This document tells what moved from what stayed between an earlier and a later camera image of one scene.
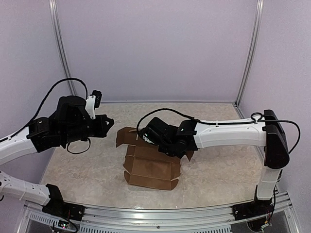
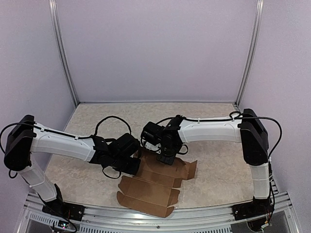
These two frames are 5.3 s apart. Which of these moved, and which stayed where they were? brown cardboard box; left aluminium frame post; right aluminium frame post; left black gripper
Moved: left black gripper; brown cardboard box
Stayed: right aluminium frame post; left aluminium frame post
